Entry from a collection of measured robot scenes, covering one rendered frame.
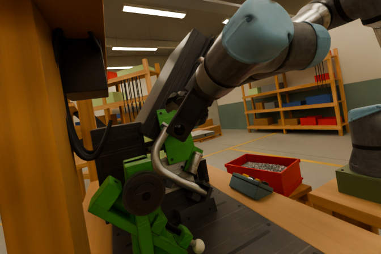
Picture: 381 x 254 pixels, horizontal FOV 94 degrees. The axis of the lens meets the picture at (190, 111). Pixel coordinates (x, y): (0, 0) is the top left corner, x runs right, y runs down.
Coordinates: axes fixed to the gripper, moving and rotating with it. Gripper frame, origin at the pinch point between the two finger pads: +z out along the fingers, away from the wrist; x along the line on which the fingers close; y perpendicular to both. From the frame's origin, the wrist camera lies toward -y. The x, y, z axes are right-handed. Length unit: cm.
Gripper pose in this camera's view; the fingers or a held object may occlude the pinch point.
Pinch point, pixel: (178, 118)
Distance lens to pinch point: 50.9
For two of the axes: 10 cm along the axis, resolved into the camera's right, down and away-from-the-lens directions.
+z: -3.3, 3.2, 8.9
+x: -8.3, -5.5, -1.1
